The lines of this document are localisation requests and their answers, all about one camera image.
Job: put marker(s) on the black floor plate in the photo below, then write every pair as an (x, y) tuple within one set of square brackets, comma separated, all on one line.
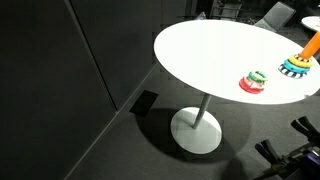
[(144, 103)]

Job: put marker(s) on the grey chair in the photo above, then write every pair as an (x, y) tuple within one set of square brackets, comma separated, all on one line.
[(276, 17)]

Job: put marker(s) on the round white pedestal table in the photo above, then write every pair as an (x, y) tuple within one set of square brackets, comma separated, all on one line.
[(230, 60)]

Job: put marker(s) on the metal frame chair background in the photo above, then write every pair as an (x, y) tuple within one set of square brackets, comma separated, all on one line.
[(226, 9)]

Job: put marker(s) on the black clamp handles lower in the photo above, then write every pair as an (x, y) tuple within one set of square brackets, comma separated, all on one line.
[(266, 150)]

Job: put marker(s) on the black clamp handles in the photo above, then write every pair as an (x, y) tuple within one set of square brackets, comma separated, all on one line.
[(266, 150), (304, 126)]

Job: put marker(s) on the black clamp handles right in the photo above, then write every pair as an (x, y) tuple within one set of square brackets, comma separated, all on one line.
[(304, 126)]

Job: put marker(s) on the orange stacking stand post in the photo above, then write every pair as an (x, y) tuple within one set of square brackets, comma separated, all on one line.
[(312, 47)]

